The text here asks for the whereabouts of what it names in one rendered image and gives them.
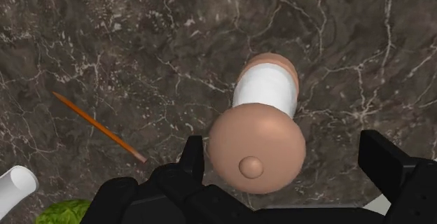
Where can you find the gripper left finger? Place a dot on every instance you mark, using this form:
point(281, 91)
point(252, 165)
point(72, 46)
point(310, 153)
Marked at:
point(177, 185)

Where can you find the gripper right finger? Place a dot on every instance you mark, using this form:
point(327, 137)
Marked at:
point(396, 172)

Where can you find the orange pencil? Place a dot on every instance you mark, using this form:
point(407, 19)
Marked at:
point(99, 126)

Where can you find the tan and white pepper mill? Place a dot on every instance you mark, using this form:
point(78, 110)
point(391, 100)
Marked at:
point(259, 131)

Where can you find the green lettuce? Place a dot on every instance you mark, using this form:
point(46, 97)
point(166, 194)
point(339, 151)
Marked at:
point(65, 212)

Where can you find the white cylinder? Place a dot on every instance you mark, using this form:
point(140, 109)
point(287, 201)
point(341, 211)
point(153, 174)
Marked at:
point(15, 187)

